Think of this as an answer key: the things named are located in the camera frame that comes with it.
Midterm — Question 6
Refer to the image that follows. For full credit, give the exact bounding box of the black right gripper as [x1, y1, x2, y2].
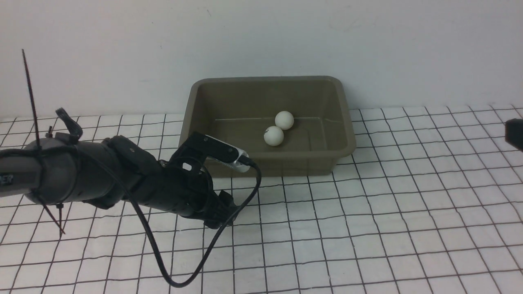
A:
[505, 118, 523, 152]

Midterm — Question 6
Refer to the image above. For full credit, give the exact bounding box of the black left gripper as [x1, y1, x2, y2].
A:
[103, 135, 238, 229]

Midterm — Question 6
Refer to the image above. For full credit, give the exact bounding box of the white ping-pong ball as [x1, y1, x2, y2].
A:
[275, 111, 295, 130]
[264, 125, 284, 147]

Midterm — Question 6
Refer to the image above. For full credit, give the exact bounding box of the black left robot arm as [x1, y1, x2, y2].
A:
[1, 108, 249, 229]

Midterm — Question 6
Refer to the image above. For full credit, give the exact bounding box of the olive green plastic bin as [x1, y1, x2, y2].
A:
[179, 76, 356, 177]

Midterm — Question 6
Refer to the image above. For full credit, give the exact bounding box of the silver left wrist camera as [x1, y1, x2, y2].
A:
[168, 131, 257, 173]

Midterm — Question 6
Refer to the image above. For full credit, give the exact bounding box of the black left camera cable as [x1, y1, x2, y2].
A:
[78, 157, 262, 288]

